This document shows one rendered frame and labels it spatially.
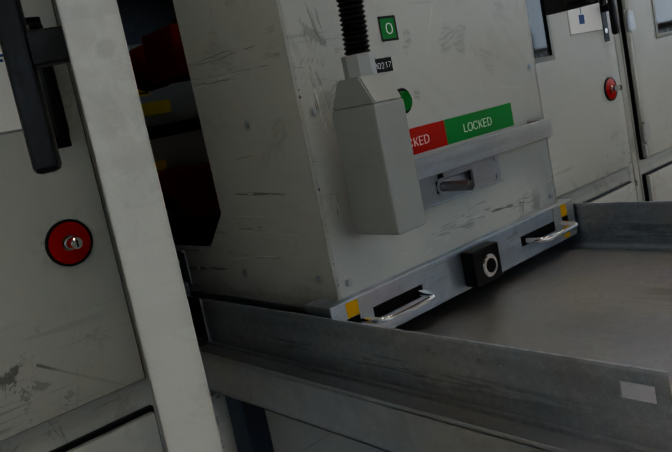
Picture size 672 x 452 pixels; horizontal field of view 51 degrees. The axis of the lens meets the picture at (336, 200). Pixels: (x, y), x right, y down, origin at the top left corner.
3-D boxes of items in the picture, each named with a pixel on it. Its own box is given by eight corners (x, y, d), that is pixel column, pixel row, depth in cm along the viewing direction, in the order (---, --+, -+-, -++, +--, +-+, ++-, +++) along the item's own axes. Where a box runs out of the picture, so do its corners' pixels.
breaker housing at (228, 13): (560, 210, 116) (512, -93, 110) (339, 313, 85) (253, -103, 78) (353, 213, 155) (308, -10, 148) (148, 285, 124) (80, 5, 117)
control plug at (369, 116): (428, 224, 79) (399, 68, 77) (399, 236, 76) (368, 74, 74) (380, 224, 85) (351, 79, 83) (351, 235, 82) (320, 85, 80)
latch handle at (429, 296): (443, 296, 89) (442, 290, 89) (384, 327, 83) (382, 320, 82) (413, 293, 93) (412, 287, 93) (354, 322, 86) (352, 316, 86)
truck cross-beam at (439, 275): (578, 233, 118) (572, 198, 117) (339, 356, 83) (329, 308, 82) (551, 233, 121) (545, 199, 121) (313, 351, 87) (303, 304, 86)
